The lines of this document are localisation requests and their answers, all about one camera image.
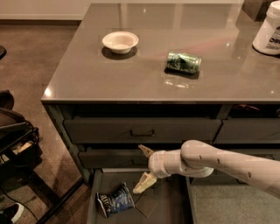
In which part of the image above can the grey bottom right drawer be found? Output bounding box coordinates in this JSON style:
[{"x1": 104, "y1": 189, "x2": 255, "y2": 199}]
[{"x1": 192, "y1": 171, "x2": 245, "y2": 185}]

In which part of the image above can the grey open bottom drawer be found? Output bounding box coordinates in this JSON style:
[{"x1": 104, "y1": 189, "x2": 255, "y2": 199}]
[{"x1": 87, "y1": 170, "x2": 195, "y2": 224}]

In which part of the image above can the grey middle left drawer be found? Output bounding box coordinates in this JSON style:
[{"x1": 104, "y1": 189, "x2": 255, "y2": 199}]
[{"x1": 79, "y1": 150, "x2": 148, "y2": 169}]

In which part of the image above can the grey top right drawer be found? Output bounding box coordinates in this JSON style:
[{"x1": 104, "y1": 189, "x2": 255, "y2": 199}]
[{"x1": 214, "y1": 118, "x2": 280, "y2": 144}]

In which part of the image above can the white plastic canister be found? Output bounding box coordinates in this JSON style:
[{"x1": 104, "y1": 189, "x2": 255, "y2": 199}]
[{"x1": 252, "y1": 0, "x2": 280, "y2": 55}]

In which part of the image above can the grey top left drawer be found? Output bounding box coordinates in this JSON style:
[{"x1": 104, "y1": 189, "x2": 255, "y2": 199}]
[{"x1": 64, "y1": 117, "x2": 221, "y2": 144}]

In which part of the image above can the blue chip bag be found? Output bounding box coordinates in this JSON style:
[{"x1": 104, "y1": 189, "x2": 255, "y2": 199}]
[{"x1": 96, "y1": 182, "x2": 135, "y2": 218}]

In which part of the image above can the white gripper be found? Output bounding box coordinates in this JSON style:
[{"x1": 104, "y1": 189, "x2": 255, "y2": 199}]
[{"x1": 133, "y1": 144, "x2": 187, "y2": 194}]

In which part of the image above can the grey square tile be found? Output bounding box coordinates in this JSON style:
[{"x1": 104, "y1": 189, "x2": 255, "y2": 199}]
[{"x1": 136, "y1": 193, "x2": 158, "y2": 218}]

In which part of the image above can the green soda can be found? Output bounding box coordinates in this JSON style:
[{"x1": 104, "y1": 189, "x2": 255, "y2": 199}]
[{"x1": 166, "y1": 52, "x2": 201, "y2": 74}]

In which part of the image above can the white paper bowl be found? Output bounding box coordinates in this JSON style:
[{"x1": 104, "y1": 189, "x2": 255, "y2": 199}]
[{"x1": 102, "y1": 31, "x2": 139, "y2": 54}]

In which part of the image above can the grey middle right drawer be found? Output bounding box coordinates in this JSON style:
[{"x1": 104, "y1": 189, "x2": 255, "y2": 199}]
[{"x1": 198, "y1": 147, "x2": 279, "y2": 172}]

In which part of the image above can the black white shoe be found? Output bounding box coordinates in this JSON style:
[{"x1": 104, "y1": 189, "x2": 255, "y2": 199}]
[{"x1": 0, "y1": 203, "x2": 25, "y2": 224}]

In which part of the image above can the grey counter cabinet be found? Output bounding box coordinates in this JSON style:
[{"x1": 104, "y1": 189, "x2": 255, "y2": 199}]
[{"x1": 42, "y1": 3, "x2": 280, "y2": 224}]

